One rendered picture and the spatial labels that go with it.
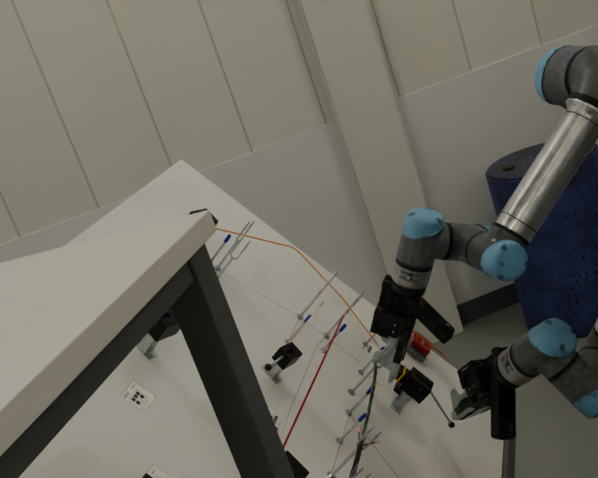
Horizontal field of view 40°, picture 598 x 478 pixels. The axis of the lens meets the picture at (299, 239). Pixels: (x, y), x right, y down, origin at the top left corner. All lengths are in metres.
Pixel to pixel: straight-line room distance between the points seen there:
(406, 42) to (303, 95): 0.59
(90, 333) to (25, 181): 3.66
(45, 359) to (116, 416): 0.87
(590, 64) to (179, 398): 0.95
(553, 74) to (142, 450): 1.03
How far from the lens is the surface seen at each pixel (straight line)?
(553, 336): 1.58
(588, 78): 1.62
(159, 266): 0.62
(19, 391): 0.48
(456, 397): 1.80
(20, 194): 4.20
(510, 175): 4.04
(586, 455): 3.48
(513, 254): 1.54
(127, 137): 4.13
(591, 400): 1.62
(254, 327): 1.72
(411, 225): 1.61
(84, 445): 1.31
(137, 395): 1.42
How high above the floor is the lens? 2.00
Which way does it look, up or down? 16 degrees down
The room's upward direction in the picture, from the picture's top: 19 degrees counter-clockwise
